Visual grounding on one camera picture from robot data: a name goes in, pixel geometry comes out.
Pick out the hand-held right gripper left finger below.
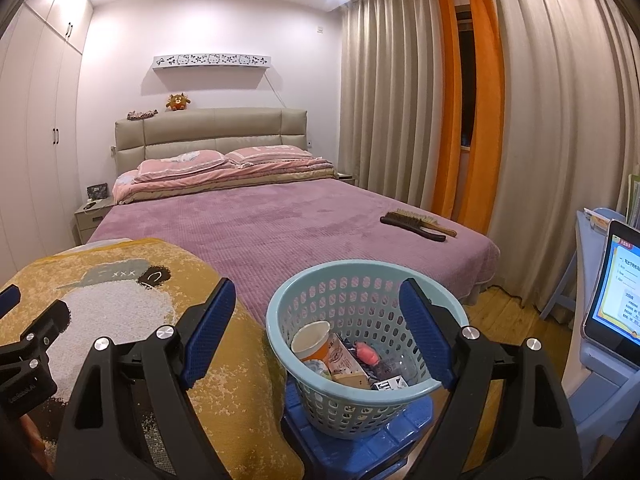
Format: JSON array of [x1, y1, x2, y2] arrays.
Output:
[[56, 277, 237, 480]]

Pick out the beige padded headboard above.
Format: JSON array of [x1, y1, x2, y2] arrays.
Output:
[[114, 107, 308, 176]]

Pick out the wooden bed brush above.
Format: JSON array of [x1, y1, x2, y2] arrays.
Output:
[[390, 208, 458, 238]]

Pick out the tablet with lit screen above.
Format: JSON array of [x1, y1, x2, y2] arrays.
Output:
[[580, 219, 640, 360]]

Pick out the blue plastic stool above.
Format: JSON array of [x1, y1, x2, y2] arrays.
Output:
[[280, 395, 436, 480]]

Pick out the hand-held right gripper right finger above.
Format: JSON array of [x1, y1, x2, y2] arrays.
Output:
[[399, 277, 585, 480]]

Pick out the folded pink quilt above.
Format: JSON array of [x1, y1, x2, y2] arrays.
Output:
[[111, 157, 337, 206]]

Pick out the purple bedspread bed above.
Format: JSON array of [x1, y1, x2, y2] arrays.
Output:
[[87, 177, 501, 331]]

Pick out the small pink wrapper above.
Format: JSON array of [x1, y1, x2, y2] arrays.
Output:
[[352, 341, 380, 367]]

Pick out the dark window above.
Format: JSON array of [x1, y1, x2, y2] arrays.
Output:
[[457, 5, 473, 148]]

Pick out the beige printed packet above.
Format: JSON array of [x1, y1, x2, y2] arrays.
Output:
[[327, 332, 373, 390]]

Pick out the green upright books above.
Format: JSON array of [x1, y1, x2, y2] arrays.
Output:
[[625, 172, 640, 231]]

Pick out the white milk carton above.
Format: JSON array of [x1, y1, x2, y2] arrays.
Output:
[[370, 374, 408, 391]]

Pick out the white cutout wall shelf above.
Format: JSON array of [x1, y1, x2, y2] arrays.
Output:
[[152, 51, 273, 70]]

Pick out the beige curtain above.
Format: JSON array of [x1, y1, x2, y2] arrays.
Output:
[[341, 0, 448, 221], [487, 0, 640, 311]]

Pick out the dark bed brush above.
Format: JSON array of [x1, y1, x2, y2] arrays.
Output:
[[380, 214, 447, 242]]

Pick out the pink pillow with white print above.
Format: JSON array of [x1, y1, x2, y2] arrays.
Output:
[[136, 150, 236, 178]]

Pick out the plain pink pillow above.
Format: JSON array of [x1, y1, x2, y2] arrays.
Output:
[[224, 144, 313, 167]]

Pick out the white wardrobe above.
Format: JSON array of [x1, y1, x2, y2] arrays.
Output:
[[0, 0, 96, 281]]

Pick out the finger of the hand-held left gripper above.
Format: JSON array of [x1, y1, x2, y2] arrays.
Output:
[[0, 299, 71, 376], [0, 285, 21, 321]]

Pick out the orange paper cup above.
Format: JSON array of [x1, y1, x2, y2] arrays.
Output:
[[291, 321, 333, 375]]

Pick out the light blue plastic basket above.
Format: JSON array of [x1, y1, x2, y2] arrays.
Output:
[[266, 259, 471, 441]]

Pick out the orange curtain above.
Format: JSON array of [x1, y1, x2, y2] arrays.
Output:
[[431, 0, 463, 221], [457, 0, 506, 235]]

